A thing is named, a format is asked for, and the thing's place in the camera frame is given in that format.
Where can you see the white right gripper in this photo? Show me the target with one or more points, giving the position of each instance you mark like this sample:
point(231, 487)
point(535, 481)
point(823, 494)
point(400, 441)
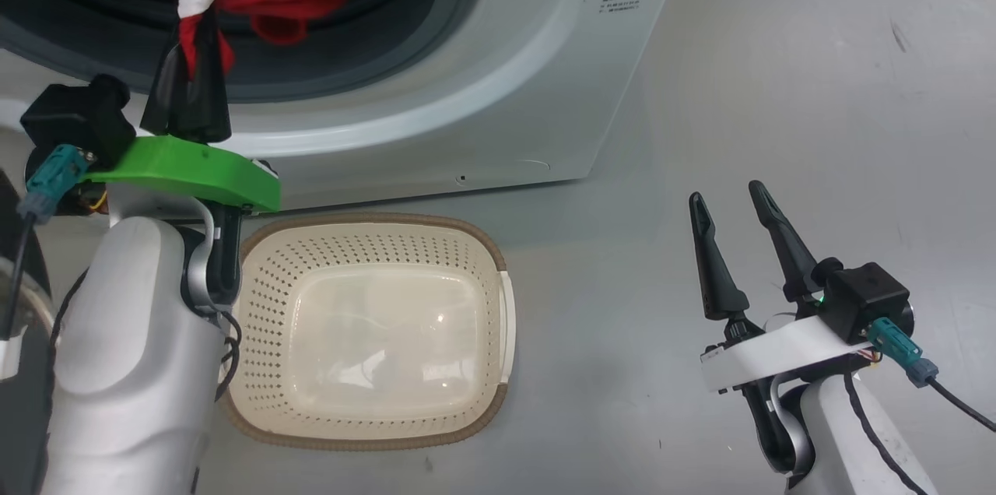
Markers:
point(786, 351)

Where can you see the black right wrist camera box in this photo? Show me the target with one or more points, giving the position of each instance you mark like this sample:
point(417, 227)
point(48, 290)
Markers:
point(864, 300)

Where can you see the white washing machine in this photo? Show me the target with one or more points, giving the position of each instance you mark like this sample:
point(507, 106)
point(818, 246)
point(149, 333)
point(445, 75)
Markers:
point(506, 90)

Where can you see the black glass washing machine door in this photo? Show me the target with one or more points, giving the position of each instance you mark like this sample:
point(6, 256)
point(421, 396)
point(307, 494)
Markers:
point(15, 433)

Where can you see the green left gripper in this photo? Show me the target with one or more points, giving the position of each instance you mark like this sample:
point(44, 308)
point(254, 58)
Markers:
point(194, 168)

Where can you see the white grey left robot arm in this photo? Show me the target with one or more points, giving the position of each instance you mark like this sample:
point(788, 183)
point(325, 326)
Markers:
point(132, 355)

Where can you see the black round right gripper motor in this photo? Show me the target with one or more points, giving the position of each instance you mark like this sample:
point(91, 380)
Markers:
point(906, 317)

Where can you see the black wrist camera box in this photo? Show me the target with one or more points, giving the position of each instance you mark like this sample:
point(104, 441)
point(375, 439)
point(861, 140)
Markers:
point(74, 117)
point(864, 300)

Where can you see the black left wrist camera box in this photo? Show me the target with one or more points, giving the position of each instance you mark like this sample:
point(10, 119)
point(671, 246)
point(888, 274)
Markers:
point(74, 117)

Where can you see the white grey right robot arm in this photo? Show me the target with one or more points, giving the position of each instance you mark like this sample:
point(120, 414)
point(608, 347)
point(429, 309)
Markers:
point(848, 440)

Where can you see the cream perforated laundry basket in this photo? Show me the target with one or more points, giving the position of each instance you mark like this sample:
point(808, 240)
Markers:
point(373, 339)

